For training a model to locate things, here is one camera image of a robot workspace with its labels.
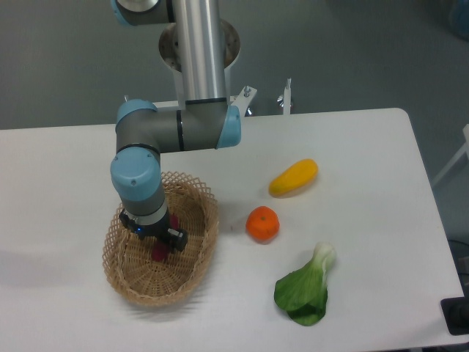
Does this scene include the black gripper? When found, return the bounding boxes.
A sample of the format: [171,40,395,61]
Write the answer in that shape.
[119,209,188,253]

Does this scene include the yellow mango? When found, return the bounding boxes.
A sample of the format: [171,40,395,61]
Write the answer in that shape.
[268,158,319,197]

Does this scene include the white frame at right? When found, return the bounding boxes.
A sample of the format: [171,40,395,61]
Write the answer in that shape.
[430,125,469,188]

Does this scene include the orange tangerine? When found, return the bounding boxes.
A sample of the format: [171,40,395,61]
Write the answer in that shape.
[245,206,280,243]

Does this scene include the purple sweet potato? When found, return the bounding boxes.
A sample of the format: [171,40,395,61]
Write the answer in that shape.
[151,213,179,262]

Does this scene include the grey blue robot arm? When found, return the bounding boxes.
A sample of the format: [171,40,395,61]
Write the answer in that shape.
[110,1,241,252]

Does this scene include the black device at table edge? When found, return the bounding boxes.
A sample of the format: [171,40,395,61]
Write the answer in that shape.
[440,297,468,336]

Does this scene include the woven wicker basket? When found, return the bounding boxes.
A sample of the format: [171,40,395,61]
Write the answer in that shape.
[102,172,219,307]

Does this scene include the blue object top right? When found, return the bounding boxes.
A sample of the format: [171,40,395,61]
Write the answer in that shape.
[448,0,469,40]

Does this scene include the white clamp post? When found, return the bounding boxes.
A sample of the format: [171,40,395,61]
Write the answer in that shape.
[277,78,293,115]

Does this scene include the green bok choy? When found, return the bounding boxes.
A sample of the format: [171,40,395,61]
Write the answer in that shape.
[273,242,336,326]

